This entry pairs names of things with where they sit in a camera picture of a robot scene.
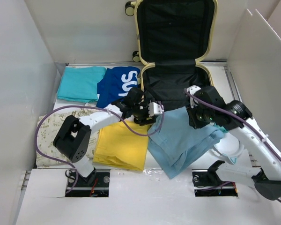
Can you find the light blue shirt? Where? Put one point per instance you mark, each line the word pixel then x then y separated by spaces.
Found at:
pixel 174 144

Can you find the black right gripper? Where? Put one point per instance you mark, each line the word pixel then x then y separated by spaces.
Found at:
pixel 193 120

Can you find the yellow shirt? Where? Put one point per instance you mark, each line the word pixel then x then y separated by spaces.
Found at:
pixel 118 147

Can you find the teal and white headphones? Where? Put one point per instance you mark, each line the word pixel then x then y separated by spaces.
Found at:
pixel 229 148

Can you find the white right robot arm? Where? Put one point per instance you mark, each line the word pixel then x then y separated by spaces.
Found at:
pixel 207 106

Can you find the cream printed zip jacket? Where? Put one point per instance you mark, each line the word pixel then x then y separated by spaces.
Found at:
pixel 49 130

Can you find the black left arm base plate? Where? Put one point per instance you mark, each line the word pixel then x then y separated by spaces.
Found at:
pixel 98 188

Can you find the yellow suitcase with black lining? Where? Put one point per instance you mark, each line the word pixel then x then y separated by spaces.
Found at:
pixel 173 37

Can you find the turquoise shirt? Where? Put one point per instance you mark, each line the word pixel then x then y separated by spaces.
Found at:
pixel 80 84

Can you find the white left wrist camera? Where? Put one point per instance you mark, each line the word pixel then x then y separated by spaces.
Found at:
pixel 155 109

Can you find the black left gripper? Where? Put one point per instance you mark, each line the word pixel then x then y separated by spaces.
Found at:
pixel 143 120

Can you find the royal blue printed shirt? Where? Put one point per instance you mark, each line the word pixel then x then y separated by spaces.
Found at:
pixel 116 84

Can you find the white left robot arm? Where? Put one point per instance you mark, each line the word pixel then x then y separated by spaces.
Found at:
pixel 73 137

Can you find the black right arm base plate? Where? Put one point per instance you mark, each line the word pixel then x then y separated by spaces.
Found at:
pixel 206 185

